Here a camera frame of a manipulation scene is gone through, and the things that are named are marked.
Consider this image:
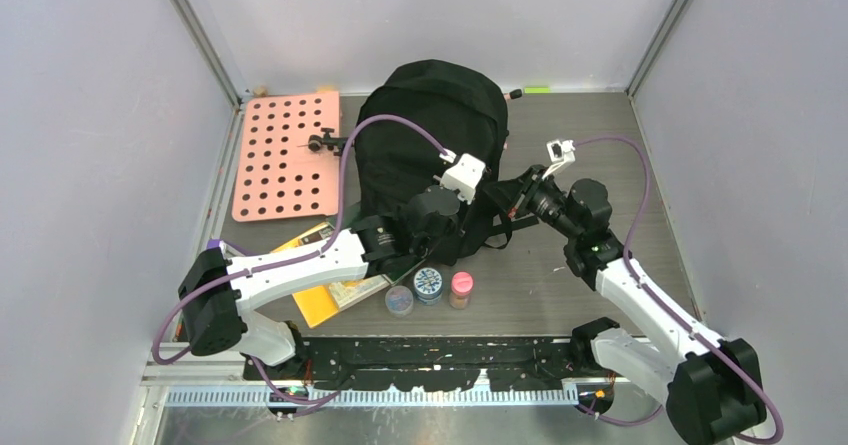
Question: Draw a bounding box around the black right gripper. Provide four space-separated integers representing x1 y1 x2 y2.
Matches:
481 165 582 242

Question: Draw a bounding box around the black backpack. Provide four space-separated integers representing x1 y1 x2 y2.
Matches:
353 59 535 265

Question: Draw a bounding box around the dark green book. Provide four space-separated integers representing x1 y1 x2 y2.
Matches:
337 203 419 282

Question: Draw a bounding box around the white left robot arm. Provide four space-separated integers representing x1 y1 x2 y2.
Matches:
178 185 473 379

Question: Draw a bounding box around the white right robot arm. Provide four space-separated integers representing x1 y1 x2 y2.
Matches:
512 165 767 444

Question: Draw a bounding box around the blue patterned lid jar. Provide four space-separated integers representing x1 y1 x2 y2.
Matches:
412 267 444 305

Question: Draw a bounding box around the pink lid jar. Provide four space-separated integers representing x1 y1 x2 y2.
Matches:
449 272 474 310

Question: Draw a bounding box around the clear jar of beads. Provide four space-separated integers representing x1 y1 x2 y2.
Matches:
384 285 414 317

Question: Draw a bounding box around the pink stand with black feet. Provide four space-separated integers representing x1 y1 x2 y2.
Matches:
306 89 524 157

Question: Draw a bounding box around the yellow illustrated book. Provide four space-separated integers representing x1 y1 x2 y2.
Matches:
272 222 393 328

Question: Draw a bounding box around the pink perforated board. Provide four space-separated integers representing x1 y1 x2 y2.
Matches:
231 91 341 223

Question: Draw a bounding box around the purple card holder box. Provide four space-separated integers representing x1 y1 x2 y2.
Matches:
204 239 233 258

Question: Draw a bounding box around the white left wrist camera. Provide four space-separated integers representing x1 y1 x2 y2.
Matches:
439 149 487 205

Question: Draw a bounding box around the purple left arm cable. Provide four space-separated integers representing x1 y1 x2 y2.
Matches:
150 113 458 417

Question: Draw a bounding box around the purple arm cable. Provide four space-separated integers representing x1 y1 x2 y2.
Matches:
572 134 785 445
150 113 458 417

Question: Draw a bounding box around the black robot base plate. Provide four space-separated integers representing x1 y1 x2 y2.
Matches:
241 335 637 394

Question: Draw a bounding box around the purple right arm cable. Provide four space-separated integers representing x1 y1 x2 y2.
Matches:
572 134 785 445

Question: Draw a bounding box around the aluminium frame rail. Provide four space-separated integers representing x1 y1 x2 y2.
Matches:
139 339 670 410

